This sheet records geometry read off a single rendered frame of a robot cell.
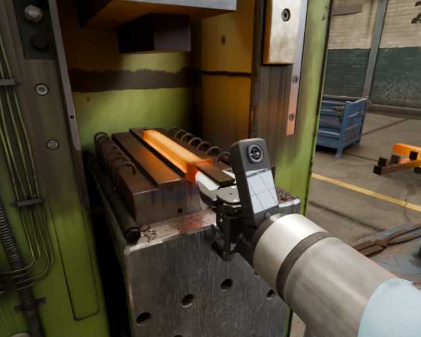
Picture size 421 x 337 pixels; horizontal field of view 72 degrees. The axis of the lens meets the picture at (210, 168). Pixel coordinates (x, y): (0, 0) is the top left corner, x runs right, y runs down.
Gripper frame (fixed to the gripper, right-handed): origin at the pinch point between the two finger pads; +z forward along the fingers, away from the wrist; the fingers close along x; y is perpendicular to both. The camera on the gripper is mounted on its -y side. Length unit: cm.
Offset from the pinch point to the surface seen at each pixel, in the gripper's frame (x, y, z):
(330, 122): 293, 65, 209
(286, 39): 29.7, -22.5, 15.9
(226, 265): 3.1, 19.3, -3.6
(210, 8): 2.7, -26.1, 4.1
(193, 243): -4.1, 11.7, -3.4
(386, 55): 677, -15, 394
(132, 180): -11.0, 3.2, 8.7
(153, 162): -5.2, 2.4, 14.0
